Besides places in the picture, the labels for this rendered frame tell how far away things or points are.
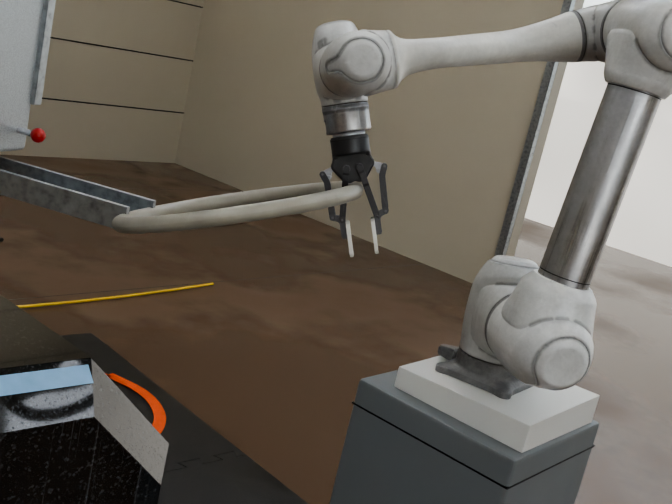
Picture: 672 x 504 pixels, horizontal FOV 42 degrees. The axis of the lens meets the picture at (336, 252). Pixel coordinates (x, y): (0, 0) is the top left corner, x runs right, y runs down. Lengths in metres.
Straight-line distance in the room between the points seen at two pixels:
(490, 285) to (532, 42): 0.50
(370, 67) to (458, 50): 0.21
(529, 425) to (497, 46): 0.73
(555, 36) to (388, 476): 0.96
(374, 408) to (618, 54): 0.87
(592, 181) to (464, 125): 4.94
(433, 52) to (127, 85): 6.77
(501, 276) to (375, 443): 0.45
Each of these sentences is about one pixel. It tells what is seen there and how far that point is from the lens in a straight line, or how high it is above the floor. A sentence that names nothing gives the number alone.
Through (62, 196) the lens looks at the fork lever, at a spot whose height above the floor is 1.07.
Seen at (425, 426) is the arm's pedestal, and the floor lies 0.77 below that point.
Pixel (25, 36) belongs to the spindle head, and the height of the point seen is 1.35.
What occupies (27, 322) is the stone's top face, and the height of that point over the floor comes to 0.80.
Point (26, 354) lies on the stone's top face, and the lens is 1.76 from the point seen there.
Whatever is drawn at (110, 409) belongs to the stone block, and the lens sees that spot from 1.80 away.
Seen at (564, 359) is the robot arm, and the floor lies 1.03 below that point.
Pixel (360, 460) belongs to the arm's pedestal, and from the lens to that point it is 1.99.
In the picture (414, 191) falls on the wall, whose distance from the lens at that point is 6.82.
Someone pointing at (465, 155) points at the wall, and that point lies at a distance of 6.58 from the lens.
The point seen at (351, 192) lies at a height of 1.23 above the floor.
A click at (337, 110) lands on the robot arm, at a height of 1.36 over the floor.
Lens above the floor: 1.49
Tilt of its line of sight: 13 degrees down
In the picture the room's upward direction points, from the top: 13 degrees clockwise
